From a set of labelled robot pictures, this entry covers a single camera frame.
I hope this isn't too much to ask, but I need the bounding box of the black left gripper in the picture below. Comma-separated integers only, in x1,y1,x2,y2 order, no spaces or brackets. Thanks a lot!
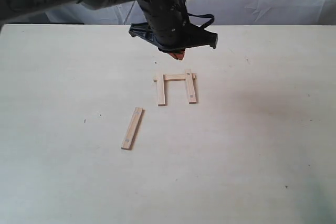
129,0,218,61

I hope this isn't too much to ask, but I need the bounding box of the wooden stick with holes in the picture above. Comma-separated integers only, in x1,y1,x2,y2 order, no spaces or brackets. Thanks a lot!
185,69,197,104

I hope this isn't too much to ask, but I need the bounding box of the plain wooden stick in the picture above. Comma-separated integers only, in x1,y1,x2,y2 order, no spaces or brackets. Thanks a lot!
156,73,166,106

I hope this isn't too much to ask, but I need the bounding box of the wooden stick with screws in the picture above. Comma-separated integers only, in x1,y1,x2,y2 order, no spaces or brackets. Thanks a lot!
121,107,143,150

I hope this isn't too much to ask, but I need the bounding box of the horizontal wooden stick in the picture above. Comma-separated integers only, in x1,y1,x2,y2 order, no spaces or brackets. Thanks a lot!
153,73,197,82

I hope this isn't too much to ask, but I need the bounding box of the white backdrop cloth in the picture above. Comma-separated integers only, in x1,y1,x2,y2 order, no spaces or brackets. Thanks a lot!
20,0,335,25

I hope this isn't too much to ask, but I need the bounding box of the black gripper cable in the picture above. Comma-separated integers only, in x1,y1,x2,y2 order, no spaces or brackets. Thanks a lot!
183,0,215,29

